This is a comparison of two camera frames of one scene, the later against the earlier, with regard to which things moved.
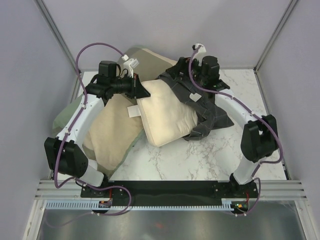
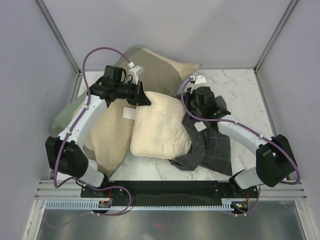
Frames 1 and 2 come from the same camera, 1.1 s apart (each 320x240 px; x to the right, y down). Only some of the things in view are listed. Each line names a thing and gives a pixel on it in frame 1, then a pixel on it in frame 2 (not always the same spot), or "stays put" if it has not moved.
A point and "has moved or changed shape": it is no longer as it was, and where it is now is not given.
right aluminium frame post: x=289 y=9 stays put
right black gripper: x=181 y=66 → x=190 y=93
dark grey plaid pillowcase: x=210 y=116 has moved or changed shape
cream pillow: x=167 y=116 has moved or changed shape
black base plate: x=171 y=193 stays put
